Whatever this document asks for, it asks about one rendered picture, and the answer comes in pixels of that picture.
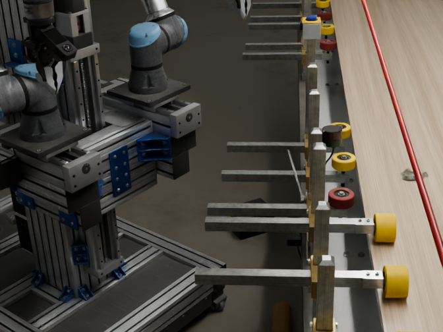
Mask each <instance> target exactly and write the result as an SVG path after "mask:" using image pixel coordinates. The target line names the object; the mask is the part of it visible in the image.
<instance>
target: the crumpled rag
mask: <svg viewBox="0 0 443 332"><path fill-rule="evenodd" d="M400 175H403V177H402V179H404V180H415V175H414V173H413V171H411V170H410V169H406V170H405V171H403V172H401V173H400ZM421 175H422V178H423V179H425V178H428V173H427V172H426V171H425V172H421ZM415 181H416V180H415Z"/></svg>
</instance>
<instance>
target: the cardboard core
mask: <svg viewBox="0 0 443 332"><path fill-rule="evenodd" d="M272 332H291V306H290V305H289V304H288V303H286V302H278V303H276V304H274V306H273V310H272Z"/></svg>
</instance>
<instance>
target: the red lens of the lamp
mask: <svg viewBox="0 0 443 332"><path fill-rule="evenodd" d="M323 128H324V127H323ZM323 128H322V137H323V138H325V139H327V140H338V139H340V138H341V137H342V128H341V131H339V132H336V133H330V132H325V131H324V130H323Z"/></svg>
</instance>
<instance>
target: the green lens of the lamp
mask: <svg viewBox="0 0 443 332"><path fill-rule="evenodd" d="M322 142H323V143H325V144H326V147H329V148H336V147H339V146H341V144H342V137H341V138H340V139H339V140H333V141H331V140H326V139H324V138H323V137H322Z"/></svg>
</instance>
